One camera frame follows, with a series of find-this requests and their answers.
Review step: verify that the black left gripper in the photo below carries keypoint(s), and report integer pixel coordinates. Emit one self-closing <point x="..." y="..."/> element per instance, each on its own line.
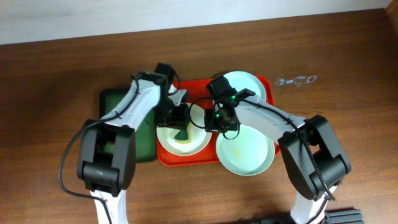
<point x="175" y="122"/>

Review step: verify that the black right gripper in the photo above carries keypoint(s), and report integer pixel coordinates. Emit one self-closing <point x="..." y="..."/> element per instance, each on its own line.
<point x="221" y="127"/>

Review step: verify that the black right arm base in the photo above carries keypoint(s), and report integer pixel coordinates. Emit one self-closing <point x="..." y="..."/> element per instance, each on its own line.
<point x="349" y="216"/>

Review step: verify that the light blue plate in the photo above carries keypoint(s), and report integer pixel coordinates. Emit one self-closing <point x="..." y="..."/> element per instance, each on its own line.
<point x="238" y="80"/>
<point x="246" y="152"/>

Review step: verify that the black tray with green water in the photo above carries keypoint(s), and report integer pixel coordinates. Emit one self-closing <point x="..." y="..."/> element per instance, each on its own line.
<point x="145" y="134"/>

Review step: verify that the yellow green sponge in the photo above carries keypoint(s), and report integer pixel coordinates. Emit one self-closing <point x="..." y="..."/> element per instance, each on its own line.
<point x="183" y="134"/>

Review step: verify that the white plate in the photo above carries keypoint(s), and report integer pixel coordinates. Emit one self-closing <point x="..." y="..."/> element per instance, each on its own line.
<point x="197" y="140"/>

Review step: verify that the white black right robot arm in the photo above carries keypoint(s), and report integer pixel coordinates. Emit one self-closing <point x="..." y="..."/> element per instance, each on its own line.
<point x="313" y="156"/>

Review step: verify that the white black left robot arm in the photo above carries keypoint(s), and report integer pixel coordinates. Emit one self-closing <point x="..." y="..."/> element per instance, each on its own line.
<point x="107" y="156"/>

